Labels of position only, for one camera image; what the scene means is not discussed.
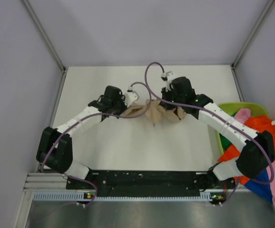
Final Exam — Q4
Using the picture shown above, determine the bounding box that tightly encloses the beige t shirt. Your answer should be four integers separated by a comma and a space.
121, 99, 186, 126

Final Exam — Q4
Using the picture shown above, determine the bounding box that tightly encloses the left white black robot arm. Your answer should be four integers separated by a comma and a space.
36, 85, 137, 189

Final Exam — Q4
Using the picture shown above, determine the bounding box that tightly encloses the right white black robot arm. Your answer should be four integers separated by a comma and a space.
161, 72, 275, 188

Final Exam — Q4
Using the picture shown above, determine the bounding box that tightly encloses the dark green t shirt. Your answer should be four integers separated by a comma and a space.
219, 134, 232, 150

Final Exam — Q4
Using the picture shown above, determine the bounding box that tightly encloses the green plastic basket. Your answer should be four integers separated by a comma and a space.
217, 102, 270, 154

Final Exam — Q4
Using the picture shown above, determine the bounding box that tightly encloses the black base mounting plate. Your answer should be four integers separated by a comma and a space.
66, 169, 236, 198

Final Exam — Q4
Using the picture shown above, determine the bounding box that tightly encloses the orange t shirt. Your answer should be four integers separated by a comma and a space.
217, 115, 275, 186

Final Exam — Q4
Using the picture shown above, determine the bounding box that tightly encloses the blue t shirt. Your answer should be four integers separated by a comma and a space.
245, 170, 273, 204

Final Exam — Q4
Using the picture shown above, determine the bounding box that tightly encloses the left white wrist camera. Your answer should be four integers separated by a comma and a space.
124, 86, 139, 107

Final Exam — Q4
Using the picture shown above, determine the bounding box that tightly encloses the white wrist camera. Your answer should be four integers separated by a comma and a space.
124, 86, 139, 107
161, 71, 177, 92

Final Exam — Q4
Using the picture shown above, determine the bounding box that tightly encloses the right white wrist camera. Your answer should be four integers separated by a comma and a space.
161, 71, 177, 92

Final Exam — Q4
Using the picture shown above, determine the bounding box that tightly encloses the grey slotted cable duct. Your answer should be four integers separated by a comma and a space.
33, 191, 224, 202

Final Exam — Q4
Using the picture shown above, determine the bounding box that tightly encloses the left aluminium frame post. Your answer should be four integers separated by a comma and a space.
20, 0, 66, 72

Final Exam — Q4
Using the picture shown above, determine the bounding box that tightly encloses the aluminium frame post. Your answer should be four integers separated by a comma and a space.
231, 0, 275, 70
20, 0, 66, 72

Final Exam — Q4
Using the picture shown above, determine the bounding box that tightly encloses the right aluminium frame post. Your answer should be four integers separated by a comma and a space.
231, 0, 275, 70

